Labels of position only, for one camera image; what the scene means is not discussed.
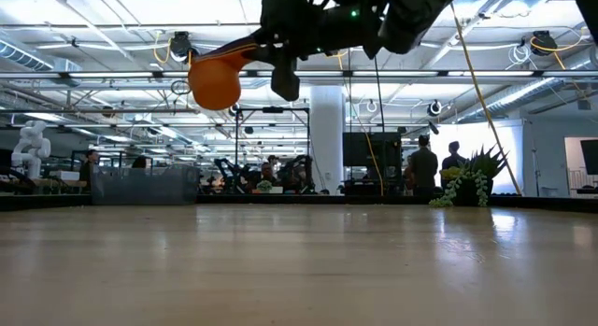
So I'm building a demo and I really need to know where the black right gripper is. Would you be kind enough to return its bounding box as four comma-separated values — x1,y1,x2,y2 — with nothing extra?
242,0,338,103

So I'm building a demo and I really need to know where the purple measuring cup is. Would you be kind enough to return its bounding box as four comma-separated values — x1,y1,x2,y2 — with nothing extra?
205,34,261,61

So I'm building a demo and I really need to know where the orange measuring cup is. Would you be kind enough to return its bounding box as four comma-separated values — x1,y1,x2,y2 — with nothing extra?
187,35,261,112

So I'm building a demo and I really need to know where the grey translucent basket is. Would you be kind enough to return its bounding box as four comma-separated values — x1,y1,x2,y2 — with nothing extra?
91,164,200,206

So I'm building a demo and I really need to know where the white round column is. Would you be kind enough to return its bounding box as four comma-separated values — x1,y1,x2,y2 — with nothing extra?
308,85,346,196

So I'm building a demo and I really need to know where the person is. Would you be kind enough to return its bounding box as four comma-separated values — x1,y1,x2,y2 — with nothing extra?
440,140,468,173
406,135,439,197
259,162,278,185
78,149,102,192

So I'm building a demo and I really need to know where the white projection screen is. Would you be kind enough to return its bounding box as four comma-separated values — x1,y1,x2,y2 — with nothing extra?
428,119,525,196

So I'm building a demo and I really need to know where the potted succulent plant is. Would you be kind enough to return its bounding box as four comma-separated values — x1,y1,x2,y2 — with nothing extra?
428,145,510,209

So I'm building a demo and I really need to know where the black gantry frame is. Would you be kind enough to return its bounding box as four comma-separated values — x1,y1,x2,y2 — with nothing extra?
235,106,312,196

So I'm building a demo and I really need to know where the black ceiling cable reel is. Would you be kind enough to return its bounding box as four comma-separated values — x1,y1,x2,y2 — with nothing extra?
167,30,206,71
530,30,560,57

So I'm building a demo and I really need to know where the yellow hanging cable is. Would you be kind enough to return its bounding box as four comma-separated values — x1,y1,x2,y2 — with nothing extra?
450,3,523,195

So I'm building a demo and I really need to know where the black aluminium table frame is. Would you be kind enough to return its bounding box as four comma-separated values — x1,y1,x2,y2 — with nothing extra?
0,193,598,213

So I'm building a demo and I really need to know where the black wall television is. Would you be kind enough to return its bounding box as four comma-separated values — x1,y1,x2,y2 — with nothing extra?
579,138,598,177

